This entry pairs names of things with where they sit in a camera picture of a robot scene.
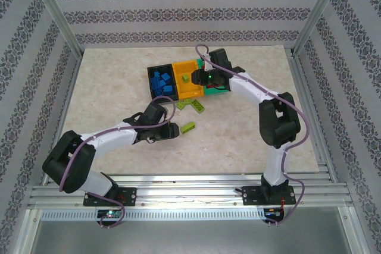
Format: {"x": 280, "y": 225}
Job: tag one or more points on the long lime green lego brick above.
{"x": 188, "y": 127}
{"x": 198, "y": 106}

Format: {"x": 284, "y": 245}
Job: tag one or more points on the left black and white robot arm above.
{"x": 68, "y": 161}

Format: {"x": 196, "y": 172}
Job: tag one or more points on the aluminium side rail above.
{"x": 59, "y": 117}
{"x": 312, "y": 111}

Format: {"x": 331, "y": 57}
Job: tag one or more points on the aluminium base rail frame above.
{"x": 190, "y": 190}

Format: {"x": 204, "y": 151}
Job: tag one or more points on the circuit board with green light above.
{"x": 108, "y": 213}

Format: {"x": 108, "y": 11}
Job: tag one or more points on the yellow plastic bin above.
{"x": 190, "y": 94}

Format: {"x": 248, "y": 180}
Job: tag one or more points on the grey metal shelf panel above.
{"x": 190, "y": 239}

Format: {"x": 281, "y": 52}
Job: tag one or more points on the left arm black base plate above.
{"x": 131, "y": 196}

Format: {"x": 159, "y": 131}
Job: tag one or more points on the small dark circuit board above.
{"x": 272, "y": 213}

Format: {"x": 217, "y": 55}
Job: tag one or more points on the green plastic bin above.
{"x": 212, "y": 91}

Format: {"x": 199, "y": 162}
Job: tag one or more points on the aluminium frame post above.
{"x": 316, "y": 13}
{"x": 57, "y": 13}

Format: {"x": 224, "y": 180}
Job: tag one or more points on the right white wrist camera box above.
{"x": 206, "y": 56}

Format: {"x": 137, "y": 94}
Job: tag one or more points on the right black and white robot arm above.
{"x": 278, "y": 123}

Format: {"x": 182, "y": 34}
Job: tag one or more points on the black plastic bin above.
{"x": 166, "y": 67}

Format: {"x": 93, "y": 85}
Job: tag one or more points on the small blue lego brick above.
{"x": 154, "y": 74}
{"x": 162, "y": 84}
{"x": 157, "y": 92}
{"x": 168, "y": 89}

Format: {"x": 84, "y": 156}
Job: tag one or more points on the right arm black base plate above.
{"x": 251, "y": 196}

